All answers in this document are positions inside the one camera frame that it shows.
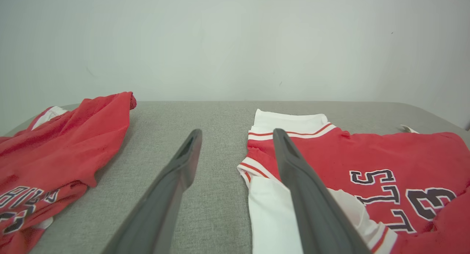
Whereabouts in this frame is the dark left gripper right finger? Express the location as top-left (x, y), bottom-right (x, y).
top-left (273, 128), bottom-right (371, 254)

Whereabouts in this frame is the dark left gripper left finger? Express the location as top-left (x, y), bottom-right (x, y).
top-left (102, 128), bottom-right (203, 254)

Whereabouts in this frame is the red basketball jersey top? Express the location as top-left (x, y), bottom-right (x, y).
top-left (237, 109), bottom-right (470, 254)

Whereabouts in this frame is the red basketball jersey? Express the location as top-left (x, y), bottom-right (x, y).
top-left (237, 109), bottom-right (470, 254)
top-left (0, 92), bottom-right (137, 254)

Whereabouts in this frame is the grey fabric sofa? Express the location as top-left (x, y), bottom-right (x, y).
top-left (4, 101), bottom-right (470, 254)

